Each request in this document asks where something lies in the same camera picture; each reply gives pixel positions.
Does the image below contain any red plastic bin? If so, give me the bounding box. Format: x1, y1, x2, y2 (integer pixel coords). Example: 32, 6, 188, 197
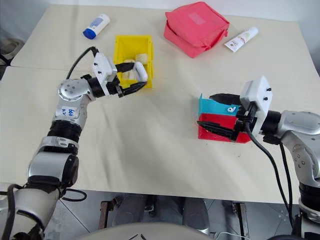
197, 112, 252, 144

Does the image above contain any yellow plastic bin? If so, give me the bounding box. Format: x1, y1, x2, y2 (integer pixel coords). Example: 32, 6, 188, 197
113, 34, 154, 90

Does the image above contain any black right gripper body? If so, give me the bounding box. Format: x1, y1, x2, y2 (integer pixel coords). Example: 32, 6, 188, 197
232, 104, 258, 142

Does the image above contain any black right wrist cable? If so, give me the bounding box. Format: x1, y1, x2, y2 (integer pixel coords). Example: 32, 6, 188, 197
243, 103, 295, 228

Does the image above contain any rusty metal table bracket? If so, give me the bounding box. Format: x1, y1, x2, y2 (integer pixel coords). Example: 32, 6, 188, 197
231, 201, 250, 234
98, 195, 123, 230

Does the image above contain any red fabric pouch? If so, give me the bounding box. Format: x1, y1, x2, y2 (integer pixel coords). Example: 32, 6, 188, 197
163, 1, 231, 59

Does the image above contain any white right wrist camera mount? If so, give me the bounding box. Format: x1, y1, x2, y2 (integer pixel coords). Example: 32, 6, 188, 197
239, 75, 273, 136

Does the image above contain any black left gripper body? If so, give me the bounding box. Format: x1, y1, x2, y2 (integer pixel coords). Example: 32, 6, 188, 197
106, 75, 125, 98

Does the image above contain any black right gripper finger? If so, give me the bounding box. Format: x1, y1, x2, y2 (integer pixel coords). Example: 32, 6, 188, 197
209, 93, 242, 106
196, 120, 237, 140

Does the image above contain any grey robot torso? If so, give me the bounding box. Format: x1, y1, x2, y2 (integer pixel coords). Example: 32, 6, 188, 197
81, 222, 210, 240

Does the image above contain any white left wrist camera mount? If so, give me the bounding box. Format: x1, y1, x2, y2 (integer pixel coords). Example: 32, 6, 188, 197
91, 52, 118, 97

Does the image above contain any teal plastic bin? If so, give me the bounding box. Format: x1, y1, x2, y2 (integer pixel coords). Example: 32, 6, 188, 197
198, 93, 242, 117

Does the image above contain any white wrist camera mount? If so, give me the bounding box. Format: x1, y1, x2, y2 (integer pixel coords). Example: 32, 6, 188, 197
91, 52, 118, 97
239, 75, 273, 136

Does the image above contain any white cream tube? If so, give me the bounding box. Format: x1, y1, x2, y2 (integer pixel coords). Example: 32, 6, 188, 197
224, 26, 260, 53

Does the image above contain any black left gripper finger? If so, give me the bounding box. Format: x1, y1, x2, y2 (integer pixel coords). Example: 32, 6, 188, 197
115, 61, 137, 74
119, 81, 148, 98

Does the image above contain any grey rounded floor object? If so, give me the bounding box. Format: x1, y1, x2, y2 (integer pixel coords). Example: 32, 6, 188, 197
0, 37, 25, 60

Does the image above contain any white bottle with blue cap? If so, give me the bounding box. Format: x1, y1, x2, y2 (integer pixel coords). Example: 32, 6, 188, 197
82, 13, 111, 40

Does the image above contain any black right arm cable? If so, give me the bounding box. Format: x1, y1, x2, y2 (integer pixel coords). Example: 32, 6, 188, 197
278, 142, 295, 227

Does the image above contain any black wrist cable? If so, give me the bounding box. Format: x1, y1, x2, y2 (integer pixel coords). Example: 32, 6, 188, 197
243, 103, 295, 228
66, 46, 100, 80

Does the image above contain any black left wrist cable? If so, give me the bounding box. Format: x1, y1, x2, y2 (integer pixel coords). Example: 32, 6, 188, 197
66, 46, 100, 80

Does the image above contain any white cylindrical object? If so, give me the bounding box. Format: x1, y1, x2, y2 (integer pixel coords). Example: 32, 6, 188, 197
133, 61, 149, 83

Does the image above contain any dark grey rounded shape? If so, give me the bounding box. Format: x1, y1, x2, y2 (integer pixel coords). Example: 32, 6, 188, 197
182, 197, 211, 236
112, 193, 146, 227

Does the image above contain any black left shoulder cable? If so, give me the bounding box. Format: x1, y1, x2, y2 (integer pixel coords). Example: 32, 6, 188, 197
6, 183, 88, 240

